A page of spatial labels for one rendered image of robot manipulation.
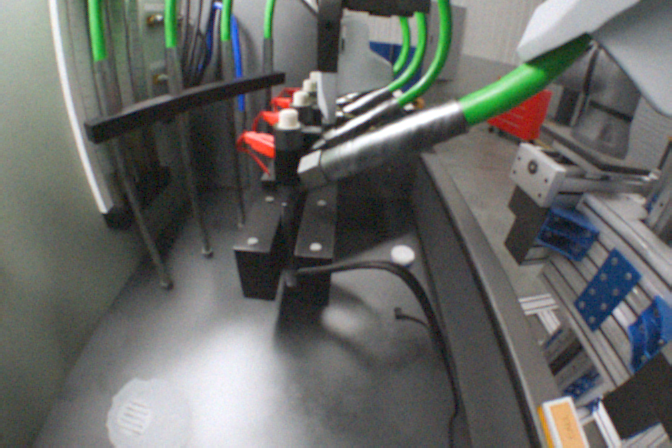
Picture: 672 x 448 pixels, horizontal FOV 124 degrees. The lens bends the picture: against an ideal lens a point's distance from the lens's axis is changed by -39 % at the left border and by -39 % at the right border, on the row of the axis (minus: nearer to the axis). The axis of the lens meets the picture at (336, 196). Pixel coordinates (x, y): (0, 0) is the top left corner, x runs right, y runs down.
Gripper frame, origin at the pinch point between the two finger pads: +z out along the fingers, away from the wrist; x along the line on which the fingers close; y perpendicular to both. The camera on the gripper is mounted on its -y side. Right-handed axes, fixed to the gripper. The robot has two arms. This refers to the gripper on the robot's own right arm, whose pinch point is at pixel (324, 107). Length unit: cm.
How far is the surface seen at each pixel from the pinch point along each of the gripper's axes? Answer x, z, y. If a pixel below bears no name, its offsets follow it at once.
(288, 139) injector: -1.5, 2.6, -2.9
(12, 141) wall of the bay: -8.0, 0.2, -31.2
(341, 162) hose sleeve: -11.5, -0.3, 1.7
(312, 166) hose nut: -10.9, 0.4, 0.1
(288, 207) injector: -1.0, 10.2, -3.2
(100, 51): -0.5, -6.2, -22.6
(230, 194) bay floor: 27.1, 27.8, -21.9
